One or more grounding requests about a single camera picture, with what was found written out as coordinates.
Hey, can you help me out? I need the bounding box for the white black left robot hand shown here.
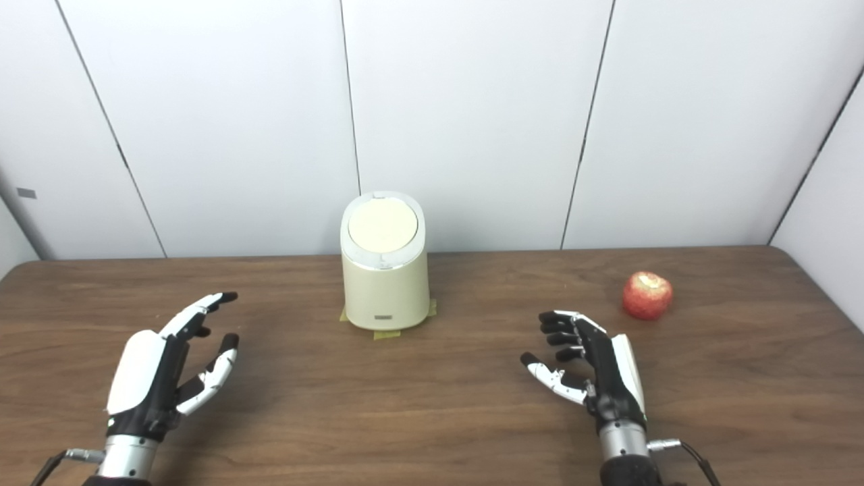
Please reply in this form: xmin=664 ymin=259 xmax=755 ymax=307
xmin=105 ymin=292 xmax=240 ymax=443

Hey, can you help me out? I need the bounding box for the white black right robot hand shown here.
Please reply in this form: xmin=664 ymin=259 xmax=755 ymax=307
xmin=520 ymin=310 xmax=649 ymax=433

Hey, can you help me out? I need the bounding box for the red apple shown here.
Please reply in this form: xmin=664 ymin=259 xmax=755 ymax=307
xmin=622 ymin=271 xmax=674 ymax=321

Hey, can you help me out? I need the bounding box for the cream-colored bin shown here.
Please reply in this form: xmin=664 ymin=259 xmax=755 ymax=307
xmin=340 ymin=191 xmax=431 ymax=331

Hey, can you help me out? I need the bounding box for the cream round bin lid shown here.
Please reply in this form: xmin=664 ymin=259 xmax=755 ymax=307
xmin=348 ymin=196 xmax=419 ymax=254

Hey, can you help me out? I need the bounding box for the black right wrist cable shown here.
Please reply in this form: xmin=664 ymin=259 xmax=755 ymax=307
xmin=647 ymin=439 xmax=722 ymax=486

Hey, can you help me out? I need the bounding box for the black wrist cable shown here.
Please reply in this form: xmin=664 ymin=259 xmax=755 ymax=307
xmin=29 ymin=448 xmax=107 ymax=486
xmin=647 ymin=439 xmax=722 ymax=486

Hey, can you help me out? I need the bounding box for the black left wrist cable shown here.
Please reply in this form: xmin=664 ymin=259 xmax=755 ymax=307
xmin=29 ymin=448 xmax=107 ymax=486

